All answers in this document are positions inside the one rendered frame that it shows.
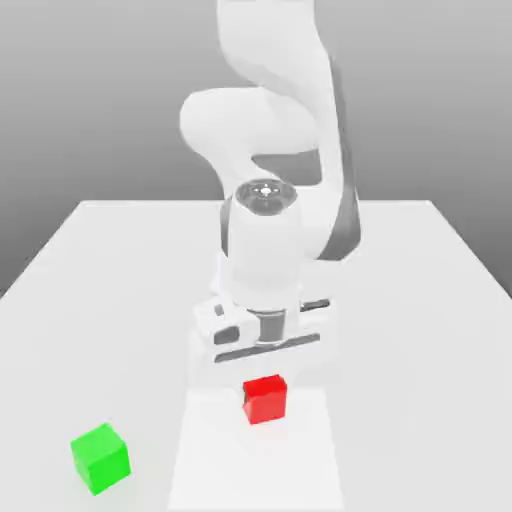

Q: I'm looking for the small green cube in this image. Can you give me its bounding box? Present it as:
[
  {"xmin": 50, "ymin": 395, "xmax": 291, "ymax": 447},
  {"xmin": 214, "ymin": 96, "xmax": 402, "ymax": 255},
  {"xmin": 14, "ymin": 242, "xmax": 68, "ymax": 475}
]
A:
[{"xmin": 70, "ymin": 422, "xmax": 132, "ymax": 497}]

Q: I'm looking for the small red cube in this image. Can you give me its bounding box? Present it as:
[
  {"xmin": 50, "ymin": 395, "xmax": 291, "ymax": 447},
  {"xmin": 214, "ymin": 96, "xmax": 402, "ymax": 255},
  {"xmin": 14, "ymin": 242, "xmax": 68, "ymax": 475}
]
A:
[{"xmin": 242, "ymin": 374, "xmax": 288, "ymax": 426}]

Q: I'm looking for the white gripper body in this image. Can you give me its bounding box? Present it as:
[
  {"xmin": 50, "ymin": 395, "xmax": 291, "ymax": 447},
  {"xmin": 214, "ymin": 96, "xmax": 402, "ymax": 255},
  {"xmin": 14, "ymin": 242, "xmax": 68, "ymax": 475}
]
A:
[{"xmin": 211, "ymin": 330, "xmax": 326, "ymax": 375}]

